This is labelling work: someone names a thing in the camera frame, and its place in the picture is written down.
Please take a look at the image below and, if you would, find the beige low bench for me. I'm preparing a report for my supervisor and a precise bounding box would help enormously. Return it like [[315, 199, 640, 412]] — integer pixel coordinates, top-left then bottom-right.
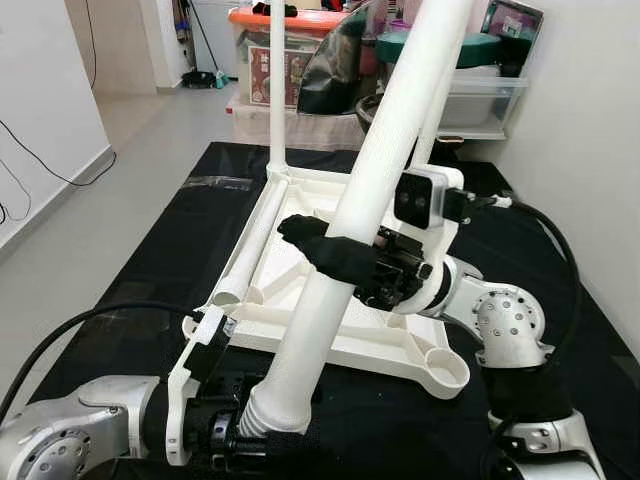
[[228, 95, 366, 151]]

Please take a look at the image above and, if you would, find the black bag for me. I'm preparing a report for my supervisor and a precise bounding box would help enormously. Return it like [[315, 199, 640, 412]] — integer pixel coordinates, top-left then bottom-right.
[[297, 10, 386, 116]]

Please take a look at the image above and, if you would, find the white plastic children table top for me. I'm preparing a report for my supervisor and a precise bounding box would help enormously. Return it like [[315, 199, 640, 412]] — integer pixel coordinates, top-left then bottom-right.
[[183, 165, 471, 401]]

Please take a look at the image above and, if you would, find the dark photo-print box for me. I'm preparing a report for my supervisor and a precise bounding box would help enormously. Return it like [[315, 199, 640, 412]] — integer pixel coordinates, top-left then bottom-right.
[[483, 0, 546, 76]]

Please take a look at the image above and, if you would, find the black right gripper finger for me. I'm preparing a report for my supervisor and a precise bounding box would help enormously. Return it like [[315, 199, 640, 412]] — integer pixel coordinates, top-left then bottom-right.
[[277, 213, 386, 286]]

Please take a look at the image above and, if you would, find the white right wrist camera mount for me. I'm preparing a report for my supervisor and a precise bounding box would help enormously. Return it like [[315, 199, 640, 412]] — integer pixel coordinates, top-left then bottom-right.
[[393, 165, 466, 316]]

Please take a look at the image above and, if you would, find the beige door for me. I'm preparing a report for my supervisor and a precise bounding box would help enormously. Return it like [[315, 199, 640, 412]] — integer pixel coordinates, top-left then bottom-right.
[[65, 0, 159, 96]]

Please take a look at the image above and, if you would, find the black wok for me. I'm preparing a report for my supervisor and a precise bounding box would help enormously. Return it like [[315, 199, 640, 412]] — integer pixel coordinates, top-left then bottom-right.
[[355, 92, 401, 136]]

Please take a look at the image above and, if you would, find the clear plastic storage box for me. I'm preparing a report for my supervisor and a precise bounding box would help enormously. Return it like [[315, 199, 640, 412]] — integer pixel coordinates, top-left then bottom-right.
[[440, 65, 529, 141]]

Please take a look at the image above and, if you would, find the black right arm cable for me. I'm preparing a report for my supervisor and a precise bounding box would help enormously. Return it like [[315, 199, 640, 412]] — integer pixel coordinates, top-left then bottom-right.
[[462, 195, 581, 361]]

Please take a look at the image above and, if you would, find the black tablecloth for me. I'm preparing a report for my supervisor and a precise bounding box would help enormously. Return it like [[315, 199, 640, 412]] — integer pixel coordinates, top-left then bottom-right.
[[30, 140, 640, 480]]

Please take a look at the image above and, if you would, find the clear tape strip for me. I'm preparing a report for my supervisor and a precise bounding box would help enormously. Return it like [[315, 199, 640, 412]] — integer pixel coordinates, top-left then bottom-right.
[[188, 175, 253, 191]]

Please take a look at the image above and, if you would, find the orange-lidded clear storage box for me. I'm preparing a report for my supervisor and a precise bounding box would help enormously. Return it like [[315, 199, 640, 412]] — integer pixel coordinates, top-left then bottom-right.
[[228, 5, 351, 109]]

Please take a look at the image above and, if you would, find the black wall power cable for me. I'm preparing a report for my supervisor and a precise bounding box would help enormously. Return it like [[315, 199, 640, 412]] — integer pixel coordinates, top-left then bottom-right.
[[0, 115, 119, 226]]

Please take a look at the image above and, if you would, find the small black pouch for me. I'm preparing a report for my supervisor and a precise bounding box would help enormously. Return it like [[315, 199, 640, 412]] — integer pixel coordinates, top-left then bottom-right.
[[252, 2, 299, 17]]

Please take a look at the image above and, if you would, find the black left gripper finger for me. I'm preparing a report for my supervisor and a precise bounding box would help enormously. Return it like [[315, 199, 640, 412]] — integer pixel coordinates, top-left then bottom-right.
[[238, 428, 323, 469]]

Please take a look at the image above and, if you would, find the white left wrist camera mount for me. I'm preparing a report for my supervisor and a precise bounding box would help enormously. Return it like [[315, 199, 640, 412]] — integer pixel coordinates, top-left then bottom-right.
[[165, 305, 236, 466]]

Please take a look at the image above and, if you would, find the long-handled broom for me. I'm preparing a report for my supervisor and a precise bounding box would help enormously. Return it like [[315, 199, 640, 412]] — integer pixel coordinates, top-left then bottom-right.
[[180, 0, 233, 89]]

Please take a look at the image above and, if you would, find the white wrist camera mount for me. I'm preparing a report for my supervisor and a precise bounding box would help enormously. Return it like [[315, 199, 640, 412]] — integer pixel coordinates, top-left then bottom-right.
[[393, 165, 466, 316], [165, 305, 236, 466]]

